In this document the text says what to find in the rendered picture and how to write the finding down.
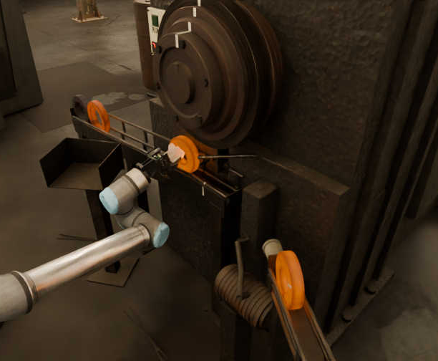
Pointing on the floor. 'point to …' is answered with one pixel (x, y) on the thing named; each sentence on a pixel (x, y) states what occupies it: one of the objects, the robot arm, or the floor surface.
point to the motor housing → (240, 312)
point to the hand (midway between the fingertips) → (183, 150)
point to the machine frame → (332, 145)
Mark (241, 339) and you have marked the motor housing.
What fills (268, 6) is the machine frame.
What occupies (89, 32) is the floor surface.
